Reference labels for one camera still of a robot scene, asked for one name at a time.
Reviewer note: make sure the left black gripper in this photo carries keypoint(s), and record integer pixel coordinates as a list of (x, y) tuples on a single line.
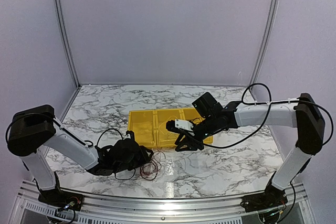
[(142, 160)]

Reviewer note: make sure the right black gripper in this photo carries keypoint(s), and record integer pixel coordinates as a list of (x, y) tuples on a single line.
[(193, 146)]

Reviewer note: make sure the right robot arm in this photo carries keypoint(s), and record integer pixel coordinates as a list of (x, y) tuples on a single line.
[(301, 113)]

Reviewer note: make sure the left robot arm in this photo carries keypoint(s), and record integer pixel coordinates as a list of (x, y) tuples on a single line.
[(34, 128)]

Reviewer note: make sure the yellow bin middle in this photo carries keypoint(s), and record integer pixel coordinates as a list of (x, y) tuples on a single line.
[(163, 137)]

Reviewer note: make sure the yellow bin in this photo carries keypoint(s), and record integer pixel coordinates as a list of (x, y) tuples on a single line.
[(191, 114), (163, 137), (142, 123)]

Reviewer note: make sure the yellow bin left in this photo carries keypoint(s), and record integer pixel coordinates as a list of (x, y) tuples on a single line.
[(142, 123)]

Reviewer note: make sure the yellow bin right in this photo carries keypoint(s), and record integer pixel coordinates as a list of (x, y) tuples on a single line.
[(191, 114)]

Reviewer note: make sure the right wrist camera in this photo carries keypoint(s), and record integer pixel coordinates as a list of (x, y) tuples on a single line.
[(179, 125)]

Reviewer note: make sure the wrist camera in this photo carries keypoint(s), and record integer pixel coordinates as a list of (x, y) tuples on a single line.
[(179, 125), (130, 136)]

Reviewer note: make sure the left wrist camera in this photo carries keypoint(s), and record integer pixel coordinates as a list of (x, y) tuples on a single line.
[(130, 136)]

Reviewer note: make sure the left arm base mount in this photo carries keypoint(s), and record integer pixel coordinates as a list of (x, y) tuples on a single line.
[(62, 208)]

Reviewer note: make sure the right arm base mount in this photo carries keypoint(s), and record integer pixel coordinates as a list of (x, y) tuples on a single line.
[(269, 207)]

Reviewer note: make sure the right aluminium frame post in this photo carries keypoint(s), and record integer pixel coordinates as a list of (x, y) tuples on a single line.
[(265, 40)]

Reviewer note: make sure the aluminium frame post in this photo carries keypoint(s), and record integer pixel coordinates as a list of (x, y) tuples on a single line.
[(265, 40), (66, 44)]

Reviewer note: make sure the left aluminium frame post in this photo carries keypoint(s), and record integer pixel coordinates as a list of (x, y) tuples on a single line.
[(66, 44)]

